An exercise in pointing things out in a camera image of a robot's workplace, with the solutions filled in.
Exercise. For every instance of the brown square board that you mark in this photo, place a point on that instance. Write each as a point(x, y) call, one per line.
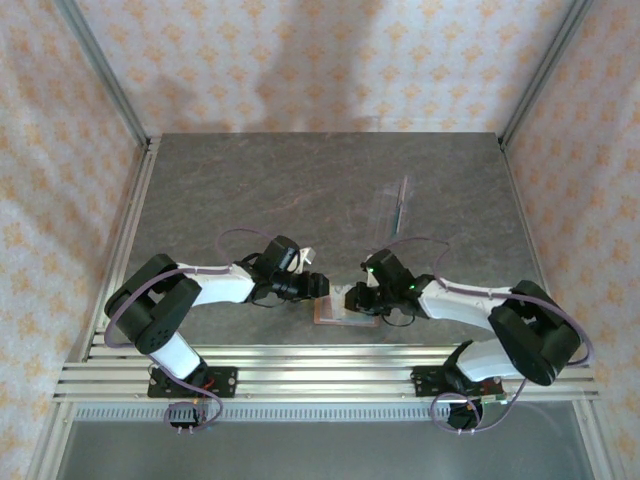
point(322, 320)

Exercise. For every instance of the clear acrylic card holder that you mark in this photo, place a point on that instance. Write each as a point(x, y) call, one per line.
point(385, 215)

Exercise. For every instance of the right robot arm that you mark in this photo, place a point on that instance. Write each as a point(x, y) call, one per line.
point(460, 305)

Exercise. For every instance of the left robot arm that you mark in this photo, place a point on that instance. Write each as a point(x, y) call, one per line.
point(220, 290)

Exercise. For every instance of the teal card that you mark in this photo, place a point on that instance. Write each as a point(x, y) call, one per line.
point(397, 215)

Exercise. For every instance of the black connector box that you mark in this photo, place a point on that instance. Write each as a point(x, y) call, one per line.
point(462, 417)
point(180, 415)

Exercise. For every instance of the small green circuit board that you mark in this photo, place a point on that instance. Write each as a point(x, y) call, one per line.
point(492, 398)

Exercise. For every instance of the grey metal panel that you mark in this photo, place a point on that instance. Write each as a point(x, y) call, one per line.
point(325, 450)

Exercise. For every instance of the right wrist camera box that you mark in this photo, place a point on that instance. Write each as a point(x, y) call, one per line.
point(371, 279)

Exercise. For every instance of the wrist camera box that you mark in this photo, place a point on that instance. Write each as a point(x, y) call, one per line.
point(307, 256)
point(371, 279)

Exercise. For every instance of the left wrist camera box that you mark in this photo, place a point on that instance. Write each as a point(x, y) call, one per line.
point(307, 256)

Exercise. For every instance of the aluminium table edge rail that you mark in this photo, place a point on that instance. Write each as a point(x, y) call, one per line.
point(325, 352)

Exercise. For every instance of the aluminium mounting rail beam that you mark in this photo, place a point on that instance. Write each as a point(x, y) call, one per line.
point(325, 380)

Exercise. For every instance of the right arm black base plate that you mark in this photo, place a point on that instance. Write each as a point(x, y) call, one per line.
point(425, 382)

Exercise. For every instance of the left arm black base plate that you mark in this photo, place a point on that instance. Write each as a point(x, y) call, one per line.
point(225, 382)

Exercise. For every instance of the right aluminium side rail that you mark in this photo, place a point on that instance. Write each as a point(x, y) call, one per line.
point(521, 210)

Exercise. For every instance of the aluminium side rail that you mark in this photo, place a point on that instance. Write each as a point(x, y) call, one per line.
point(521, 210)
point(131, 210)

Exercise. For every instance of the left aluminium side rail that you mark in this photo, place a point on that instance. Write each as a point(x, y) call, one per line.
point(131, 210)

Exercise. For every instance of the right aluminium frame post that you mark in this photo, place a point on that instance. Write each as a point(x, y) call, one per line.
point(546, 67)

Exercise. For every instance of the aluminium frame post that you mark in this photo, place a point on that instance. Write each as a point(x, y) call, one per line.
point(546, 67)
point(102, 67)

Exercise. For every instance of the left aluminium frame post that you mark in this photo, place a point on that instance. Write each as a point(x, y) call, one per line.
point(102, 67)

